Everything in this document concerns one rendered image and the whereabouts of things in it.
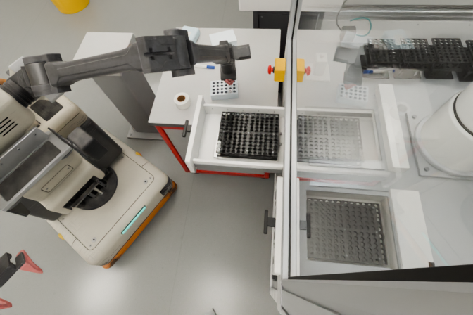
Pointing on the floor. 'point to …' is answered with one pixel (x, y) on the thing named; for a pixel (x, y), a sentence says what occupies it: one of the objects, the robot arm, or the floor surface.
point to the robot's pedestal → (123, 84)
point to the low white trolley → (248, 82)
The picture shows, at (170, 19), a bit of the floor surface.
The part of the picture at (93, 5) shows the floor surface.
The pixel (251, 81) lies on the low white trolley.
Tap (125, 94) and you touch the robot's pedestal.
